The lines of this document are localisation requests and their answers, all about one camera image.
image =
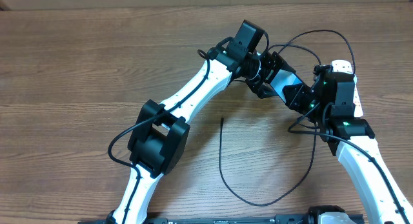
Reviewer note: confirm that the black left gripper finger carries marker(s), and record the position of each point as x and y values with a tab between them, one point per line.
262	91
281	64

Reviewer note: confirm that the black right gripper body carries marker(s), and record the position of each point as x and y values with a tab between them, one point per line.
321	105

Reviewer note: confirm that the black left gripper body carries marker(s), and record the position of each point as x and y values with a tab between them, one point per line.
259	70

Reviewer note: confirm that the Galaxy smartphone blue screen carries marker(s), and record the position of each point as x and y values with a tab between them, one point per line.
284	78

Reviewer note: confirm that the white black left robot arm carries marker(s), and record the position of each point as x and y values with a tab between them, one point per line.
152	146

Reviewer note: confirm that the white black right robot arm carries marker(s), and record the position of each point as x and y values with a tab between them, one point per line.
354	143

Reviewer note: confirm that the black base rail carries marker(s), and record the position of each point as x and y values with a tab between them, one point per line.
309	217

